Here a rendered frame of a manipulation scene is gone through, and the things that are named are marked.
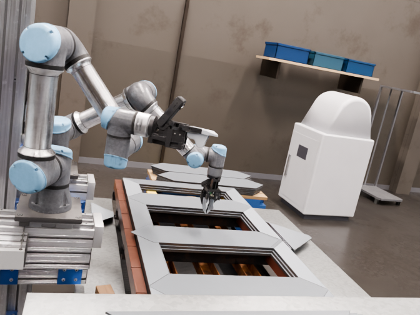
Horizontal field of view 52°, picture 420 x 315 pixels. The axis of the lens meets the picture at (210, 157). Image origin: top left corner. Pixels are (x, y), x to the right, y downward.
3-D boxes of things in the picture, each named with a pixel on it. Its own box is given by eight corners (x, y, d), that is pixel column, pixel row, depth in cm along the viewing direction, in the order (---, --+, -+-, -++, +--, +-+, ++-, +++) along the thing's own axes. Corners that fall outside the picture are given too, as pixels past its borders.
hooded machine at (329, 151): (299, 220, 510) (331, 92, 475) (274, 199, 569) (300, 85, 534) (352, 222, 538) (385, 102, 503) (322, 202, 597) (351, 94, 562)
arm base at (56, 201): (26, 212, 152) (29, 185, 150) (29, 197, 166) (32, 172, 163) (72, 214, 157) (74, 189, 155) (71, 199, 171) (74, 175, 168)
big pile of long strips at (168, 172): (247, 179, 342) (249, 172, 340) (267, 197, 305) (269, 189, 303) (147, 169, 318) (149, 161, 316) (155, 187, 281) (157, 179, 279)
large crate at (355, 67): (357, 74, 636) (360, 62, 632) (372, 77, 605) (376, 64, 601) (330, 69, 620) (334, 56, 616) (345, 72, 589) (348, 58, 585)
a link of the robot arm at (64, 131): (37, 146, 198) (40, 117, 195) (49, 140, 211) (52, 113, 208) (62, 151, 198) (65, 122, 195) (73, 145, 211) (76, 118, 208)
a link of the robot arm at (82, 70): (51, 40, 153) (127, 157, 159) (35, 38, 142) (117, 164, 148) (77, 21, 151) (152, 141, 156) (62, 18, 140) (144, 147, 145)
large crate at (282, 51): (294, 62, 601) (297, 48, 597) (307, 64, 567) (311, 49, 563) (262, 56, 584) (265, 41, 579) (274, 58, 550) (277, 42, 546)
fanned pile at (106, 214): (110, 204, 268) (111, 198, 267) (114, 232, 232) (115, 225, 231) (90, 203, 265) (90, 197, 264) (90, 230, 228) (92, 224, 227)
